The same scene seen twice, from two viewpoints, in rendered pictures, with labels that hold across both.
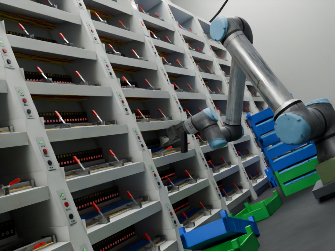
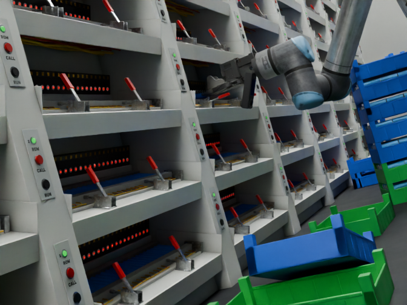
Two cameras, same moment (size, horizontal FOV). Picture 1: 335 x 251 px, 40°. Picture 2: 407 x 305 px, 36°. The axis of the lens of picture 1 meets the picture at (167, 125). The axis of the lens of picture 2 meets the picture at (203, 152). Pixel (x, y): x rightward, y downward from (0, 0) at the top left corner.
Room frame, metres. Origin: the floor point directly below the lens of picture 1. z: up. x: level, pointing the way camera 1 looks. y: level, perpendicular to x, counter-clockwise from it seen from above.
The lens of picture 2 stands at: (0.49, 0.16, 0.32)
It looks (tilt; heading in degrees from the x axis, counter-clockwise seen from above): 2 degrees up; 0
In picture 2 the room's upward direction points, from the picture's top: 16 degrees counter-clockwise
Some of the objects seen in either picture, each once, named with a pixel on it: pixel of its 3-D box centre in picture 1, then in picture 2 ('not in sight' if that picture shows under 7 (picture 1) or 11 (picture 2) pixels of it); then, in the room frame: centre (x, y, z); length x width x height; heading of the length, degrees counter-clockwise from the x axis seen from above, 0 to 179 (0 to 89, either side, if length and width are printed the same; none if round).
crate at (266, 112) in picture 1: (270, 110); (389, 63); (2.92, -0.64, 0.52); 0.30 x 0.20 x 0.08; 84
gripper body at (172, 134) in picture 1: (178, 132); (241, 71); (2.51, -0.04, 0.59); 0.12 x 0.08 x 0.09; 68
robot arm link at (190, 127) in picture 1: (191, 126); (265, 64); (2.48, -0.12, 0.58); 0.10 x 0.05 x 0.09; 158
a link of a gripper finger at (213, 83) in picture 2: (162, 141); (211, 85); (2.53, 0.06, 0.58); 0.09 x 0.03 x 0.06; 72
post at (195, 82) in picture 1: (197, 101); (263, 36); (3.53, -0.29, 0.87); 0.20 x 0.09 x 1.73; 67
